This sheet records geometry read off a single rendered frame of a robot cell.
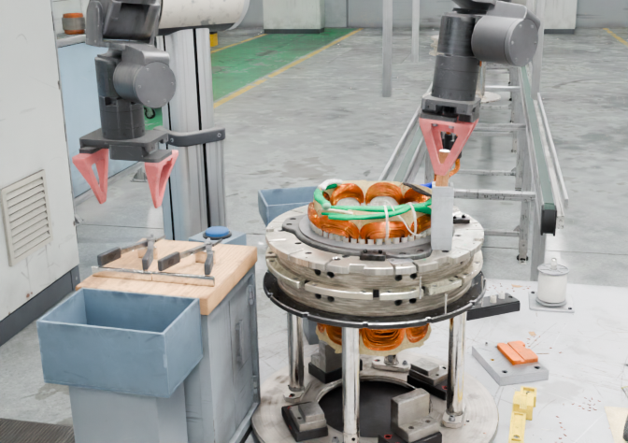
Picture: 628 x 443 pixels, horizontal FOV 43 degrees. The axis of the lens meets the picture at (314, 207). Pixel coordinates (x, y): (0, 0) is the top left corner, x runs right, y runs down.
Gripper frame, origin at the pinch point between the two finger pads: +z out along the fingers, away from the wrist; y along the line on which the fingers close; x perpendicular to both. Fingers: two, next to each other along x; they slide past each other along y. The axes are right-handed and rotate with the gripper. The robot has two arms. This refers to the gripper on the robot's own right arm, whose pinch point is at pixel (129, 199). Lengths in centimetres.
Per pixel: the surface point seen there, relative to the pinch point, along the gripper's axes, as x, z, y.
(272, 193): 41.8, 12.3, 7.3
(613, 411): 23, 38, 69
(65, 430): 102, 121, -85
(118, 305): -9.1, 11.6, 1.8
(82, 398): -18.4, 20.2, 0.9
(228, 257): 5.9, 10.0, 11.8
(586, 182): 452, 131, 99
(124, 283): -6.3, 9.8, 1.5
